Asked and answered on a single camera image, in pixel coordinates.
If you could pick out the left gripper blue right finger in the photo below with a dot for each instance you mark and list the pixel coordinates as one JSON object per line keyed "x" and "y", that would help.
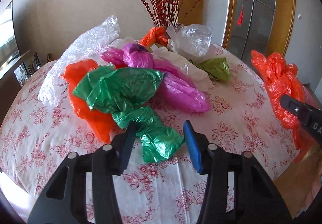
{"x": 238, "y": 189}

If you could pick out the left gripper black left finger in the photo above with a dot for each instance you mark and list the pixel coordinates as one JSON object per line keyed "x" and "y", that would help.
{"x": 63, "y": 199}

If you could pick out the large orange plastic bag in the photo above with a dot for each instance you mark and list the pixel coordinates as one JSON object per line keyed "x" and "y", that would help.
{"x": 281, "y": 78}

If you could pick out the lime green plastic bag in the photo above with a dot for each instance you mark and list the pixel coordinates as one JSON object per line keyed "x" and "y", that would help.
{"x": 217, "y": 69}

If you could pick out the white paper bag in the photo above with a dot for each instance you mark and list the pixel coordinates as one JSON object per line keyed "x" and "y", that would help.
{"x": 199, "y": 77}

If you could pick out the magenta plastic bag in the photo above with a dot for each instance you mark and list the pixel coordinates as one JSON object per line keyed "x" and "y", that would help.
{"x": 177, "y": 89}

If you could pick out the clear plastic bag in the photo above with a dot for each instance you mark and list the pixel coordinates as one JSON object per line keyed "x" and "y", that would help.
{"x": 193, "y": 40}

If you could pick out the bubble wrap sheet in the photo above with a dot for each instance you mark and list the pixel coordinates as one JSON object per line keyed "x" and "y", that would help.
{"x": 86, "y": 46}

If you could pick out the person's right hand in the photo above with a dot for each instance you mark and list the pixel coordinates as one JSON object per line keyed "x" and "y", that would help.
{"x": 312, "y": 193}

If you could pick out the floral pink white tablecloth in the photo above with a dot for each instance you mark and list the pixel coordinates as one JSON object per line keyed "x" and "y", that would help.
{"x": 35, "y": 139}

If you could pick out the dark wooden tv cabinet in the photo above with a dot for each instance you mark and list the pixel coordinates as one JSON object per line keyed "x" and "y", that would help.
{"x": 10, "y": 85}

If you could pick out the frosted glass sliding door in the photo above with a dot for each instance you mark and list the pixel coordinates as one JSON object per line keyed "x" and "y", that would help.
{"x": 252, "y": 27}

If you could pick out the flat screen television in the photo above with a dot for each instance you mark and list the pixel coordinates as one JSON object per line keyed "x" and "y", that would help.
{"x": 8, "y": 44}

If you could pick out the wooden door frame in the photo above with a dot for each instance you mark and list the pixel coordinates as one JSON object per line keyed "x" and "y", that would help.
{"x": 219, "y": 16}

